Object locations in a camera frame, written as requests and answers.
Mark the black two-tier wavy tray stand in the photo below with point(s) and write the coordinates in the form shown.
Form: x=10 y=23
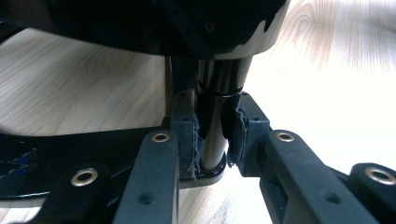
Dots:
x=124 y=25

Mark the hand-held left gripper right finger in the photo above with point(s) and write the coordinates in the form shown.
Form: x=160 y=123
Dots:
x=295 y=180

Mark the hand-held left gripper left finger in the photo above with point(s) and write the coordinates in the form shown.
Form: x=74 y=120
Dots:
x=152 y=180

